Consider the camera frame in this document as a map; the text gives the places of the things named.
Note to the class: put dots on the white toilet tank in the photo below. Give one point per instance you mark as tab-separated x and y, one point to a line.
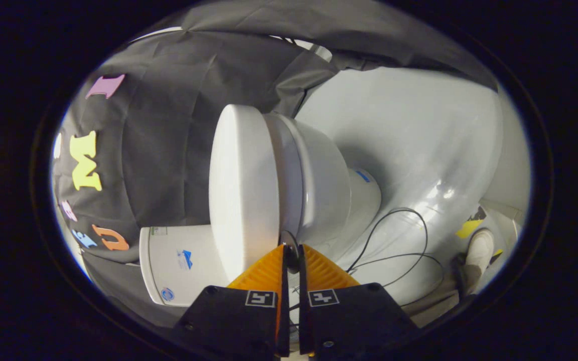
196	273

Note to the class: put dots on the person's leg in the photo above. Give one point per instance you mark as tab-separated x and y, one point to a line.
434	303

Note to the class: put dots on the yellow black floor tape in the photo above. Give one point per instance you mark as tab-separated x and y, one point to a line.
469	226

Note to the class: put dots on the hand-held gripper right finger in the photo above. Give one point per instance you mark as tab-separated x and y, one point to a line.
354	321

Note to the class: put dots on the black backdrop cloth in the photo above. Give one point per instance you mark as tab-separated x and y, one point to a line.
168	125

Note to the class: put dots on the white toilet lid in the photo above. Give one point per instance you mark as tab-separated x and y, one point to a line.
244	190

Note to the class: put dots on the white toilet bowl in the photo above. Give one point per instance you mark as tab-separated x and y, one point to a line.
329	185

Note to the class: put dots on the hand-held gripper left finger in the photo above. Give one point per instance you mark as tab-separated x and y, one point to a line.
234	321

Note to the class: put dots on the person's white shoe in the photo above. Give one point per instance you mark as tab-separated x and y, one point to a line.
480	250

